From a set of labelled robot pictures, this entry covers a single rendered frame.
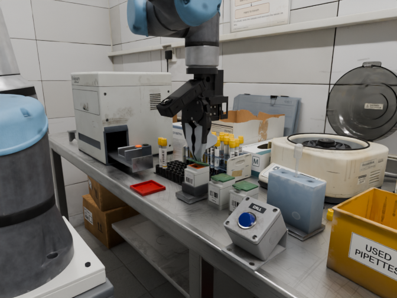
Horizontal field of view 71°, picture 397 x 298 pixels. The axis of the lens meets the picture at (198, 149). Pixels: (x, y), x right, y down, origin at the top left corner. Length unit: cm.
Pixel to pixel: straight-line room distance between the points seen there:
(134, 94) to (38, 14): 139
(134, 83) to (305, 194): 67
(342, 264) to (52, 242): 41
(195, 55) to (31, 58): 171
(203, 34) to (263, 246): 42
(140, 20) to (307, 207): 45
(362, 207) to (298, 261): 14
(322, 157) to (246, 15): 78
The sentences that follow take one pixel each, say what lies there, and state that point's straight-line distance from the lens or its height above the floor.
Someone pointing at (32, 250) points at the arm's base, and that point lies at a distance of 42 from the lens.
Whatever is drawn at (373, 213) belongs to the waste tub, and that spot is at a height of 93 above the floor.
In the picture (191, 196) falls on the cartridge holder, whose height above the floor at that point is 89.
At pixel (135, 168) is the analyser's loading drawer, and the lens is 82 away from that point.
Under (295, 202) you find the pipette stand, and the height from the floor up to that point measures 93.
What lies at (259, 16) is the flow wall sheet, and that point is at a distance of 126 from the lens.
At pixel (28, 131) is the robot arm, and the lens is 39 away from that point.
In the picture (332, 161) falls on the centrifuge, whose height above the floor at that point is 98.
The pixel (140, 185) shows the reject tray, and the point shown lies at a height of 88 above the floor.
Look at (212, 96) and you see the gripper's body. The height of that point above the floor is 112.
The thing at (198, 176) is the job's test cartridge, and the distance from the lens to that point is 66.
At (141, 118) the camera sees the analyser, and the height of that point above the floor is 102.
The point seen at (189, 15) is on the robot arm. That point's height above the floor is 124.
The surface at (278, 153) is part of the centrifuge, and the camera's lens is 77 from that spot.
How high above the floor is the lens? 116
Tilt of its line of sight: 14 degrees down
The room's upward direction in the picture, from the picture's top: straight up
